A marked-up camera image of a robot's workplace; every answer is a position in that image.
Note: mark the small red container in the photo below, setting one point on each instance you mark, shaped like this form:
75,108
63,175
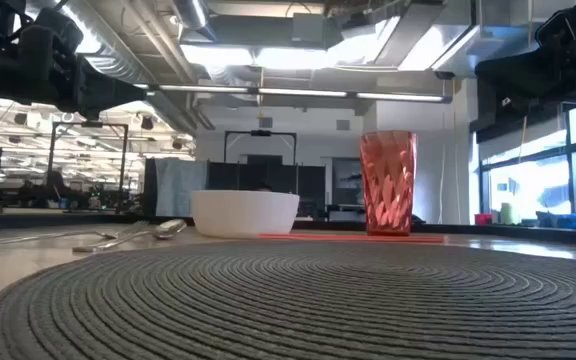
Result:
483,219

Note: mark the long ceiling light strip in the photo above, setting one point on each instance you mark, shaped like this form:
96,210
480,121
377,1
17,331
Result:
300,92

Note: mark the blue bag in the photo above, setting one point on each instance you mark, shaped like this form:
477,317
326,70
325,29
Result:
565,221

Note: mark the tall black frame stand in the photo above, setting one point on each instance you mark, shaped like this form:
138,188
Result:
124,165

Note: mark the silver metal spoon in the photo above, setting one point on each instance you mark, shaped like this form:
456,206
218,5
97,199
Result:
168,227

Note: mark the round grey woven placemat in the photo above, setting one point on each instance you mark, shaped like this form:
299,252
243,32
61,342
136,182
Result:
288,300

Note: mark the black frame stand with camera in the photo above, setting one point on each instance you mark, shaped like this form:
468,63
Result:
260,133

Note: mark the white bowl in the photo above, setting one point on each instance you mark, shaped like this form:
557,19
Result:
243,215

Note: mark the grey hanging cloth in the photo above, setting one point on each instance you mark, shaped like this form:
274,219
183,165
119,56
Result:
180,187

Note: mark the silver ceiling air duct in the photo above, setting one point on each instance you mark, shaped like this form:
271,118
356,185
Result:
193,15

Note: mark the black partition panels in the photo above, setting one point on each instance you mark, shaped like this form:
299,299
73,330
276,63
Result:
308,185

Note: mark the silver metal fork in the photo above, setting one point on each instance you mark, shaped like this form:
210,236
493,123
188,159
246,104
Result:
18,238

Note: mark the red faceted plastic cup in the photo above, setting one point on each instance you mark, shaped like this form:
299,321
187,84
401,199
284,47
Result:
388,185

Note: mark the dark wall board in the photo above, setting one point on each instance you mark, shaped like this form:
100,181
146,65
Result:
346,180

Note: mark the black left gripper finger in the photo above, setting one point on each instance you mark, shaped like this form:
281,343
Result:
113,97

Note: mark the yellow-green bottle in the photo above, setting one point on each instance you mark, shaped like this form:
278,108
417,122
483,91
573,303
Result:
508,214

